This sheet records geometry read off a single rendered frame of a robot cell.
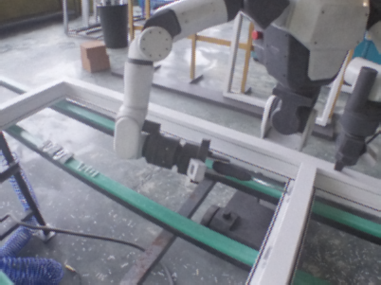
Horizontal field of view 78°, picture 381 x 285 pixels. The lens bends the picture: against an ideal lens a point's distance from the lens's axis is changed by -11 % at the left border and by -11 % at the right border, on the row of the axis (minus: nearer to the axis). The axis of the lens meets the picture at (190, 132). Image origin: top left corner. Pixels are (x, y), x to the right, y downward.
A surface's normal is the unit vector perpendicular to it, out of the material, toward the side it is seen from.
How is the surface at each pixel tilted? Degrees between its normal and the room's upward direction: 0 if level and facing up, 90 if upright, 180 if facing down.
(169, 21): 74
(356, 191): 90
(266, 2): 96
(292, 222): 0
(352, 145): 90
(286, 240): 0
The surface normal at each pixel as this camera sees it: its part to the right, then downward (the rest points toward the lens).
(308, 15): -0.44, 0.44
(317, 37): 0.31, 0.56
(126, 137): -0.14, 0.28
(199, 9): 0.15, 0.32
